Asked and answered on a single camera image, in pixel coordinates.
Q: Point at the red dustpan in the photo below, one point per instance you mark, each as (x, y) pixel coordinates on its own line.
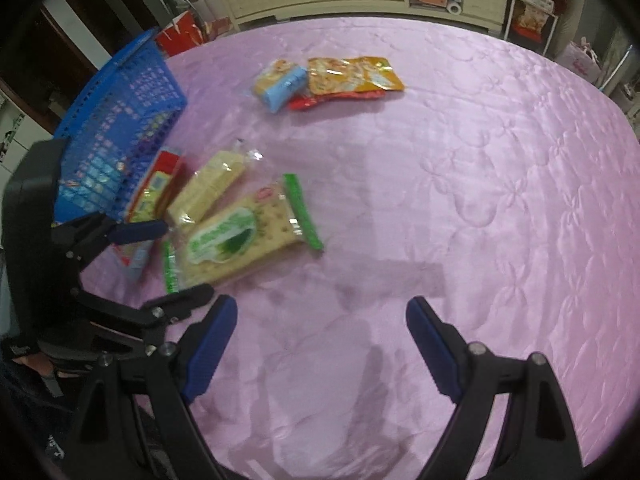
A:
(219, 27)

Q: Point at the pink bag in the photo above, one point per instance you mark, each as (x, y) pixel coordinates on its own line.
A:
(580, 62)

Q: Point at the long red yellow-label packet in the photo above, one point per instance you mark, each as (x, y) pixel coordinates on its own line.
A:
(155, 185)

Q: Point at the red paper bag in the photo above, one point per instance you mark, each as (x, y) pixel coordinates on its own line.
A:
(177, 35)

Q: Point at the brooms leaning on wall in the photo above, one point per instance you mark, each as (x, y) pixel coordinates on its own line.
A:
(182, 0)

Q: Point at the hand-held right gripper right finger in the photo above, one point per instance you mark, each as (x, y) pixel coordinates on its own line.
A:
(435, 350)

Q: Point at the green-label cracker packet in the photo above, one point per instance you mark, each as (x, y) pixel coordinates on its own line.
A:
(240, 240)

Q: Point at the clear cream cracker packet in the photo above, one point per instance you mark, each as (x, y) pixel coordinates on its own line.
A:
(210, 185)

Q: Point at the white paper roll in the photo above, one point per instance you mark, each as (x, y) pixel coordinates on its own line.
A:
(454, 7)

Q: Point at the small dark red packet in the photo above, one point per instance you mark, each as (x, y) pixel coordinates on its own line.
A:
(302, 103)

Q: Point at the printed snack bag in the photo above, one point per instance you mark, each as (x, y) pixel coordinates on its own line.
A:
(532, 21)

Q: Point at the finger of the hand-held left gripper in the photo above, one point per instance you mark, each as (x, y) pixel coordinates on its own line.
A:
(185, 300)
(140, 231)

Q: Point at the blue plastic basket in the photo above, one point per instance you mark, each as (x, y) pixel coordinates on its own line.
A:
(130, 85)

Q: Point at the orange snack packet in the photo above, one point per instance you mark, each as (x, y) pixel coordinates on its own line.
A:
(350, 77)

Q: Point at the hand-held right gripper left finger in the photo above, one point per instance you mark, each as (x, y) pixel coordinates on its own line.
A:
(210, 350)

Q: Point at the white shelf rack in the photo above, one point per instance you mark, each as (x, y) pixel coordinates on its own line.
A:
(510, 0)

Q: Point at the blue-ended cracker packet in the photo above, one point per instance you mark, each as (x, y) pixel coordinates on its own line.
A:
(285, 85)

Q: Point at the pink quilted tablecloth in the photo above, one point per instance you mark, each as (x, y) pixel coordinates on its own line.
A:
(475, 185)

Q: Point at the person's left hand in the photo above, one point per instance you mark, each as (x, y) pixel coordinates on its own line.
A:
(32, 364)

